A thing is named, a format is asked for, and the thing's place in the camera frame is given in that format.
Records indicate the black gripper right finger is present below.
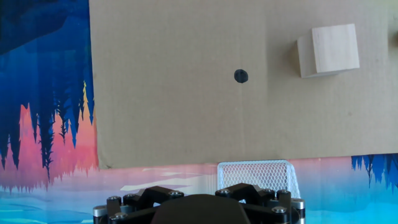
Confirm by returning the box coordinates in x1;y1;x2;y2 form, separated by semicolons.
214;182;306;224

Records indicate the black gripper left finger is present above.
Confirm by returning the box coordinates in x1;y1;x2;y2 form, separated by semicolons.
92;185;185;224

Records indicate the large wooden block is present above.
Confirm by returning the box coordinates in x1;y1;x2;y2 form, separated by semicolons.
296;23;361;79

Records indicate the black round mark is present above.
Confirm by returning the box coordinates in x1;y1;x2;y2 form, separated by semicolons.
233;68;249;84

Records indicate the white mesh basket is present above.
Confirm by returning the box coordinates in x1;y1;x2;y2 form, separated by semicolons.
216;160;302;200

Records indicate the printed forest landscape mat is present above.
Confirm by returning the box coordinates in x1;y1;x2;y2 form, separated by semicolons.
0;0;398;224

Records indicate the brown cardboard sheet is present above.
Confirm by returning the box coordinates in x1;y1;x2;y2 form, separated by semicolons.
88;0;398;170

